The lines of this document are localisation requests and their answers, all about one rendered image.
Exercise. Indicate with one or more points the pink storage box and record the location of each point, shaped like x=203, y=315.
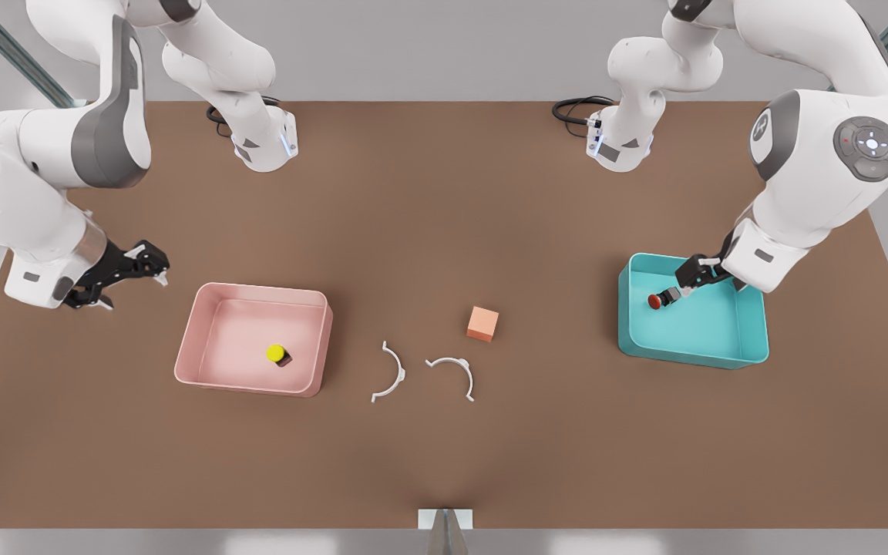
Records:
x=247, y=347

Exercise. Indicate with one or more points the orange cube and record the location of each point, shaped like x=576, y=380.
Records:
x=482, y=324

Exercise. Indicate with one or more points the yellow button on black base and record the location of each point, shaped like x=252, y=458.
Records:
x=277, y=354

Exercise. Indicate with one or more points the white curved clip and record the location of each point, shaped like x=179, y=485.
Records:
x=397, y=373
x=462, y=368

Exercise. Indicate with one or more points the blue storage box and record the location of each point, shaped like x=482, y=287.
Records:
x=706, y=331

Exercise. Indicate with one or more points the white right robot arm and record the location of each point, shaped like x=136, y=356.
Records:
x=43, y=131

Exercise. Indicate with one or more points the red button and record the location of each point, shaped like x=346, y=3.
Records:
x=661, y=299

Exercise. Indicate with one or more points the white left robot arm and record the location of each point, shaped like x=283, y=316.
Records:
x=814, y=169

